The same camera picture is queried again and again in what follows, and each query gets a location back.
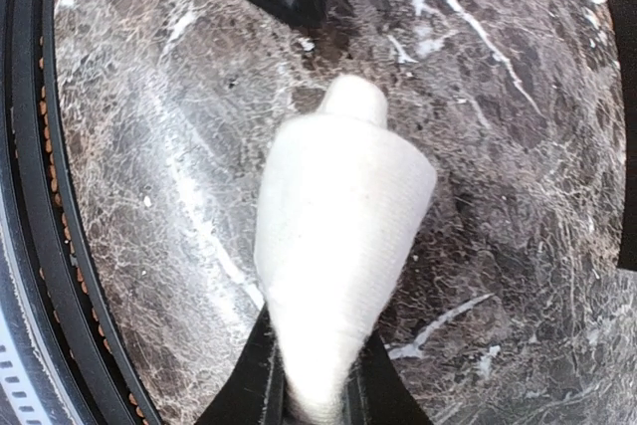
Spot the beige brown striped sock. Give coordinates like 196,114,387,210
254,75,437,424

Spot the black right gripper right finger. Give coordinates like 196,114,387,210
343,332,433,425

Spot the black front frame rail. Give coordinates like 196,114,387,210
1,0,160,424

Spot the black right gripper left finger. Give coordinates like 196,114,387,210
196,307,286,425

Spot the white slotted cable duct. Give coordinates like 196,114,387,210
1,341,33,424

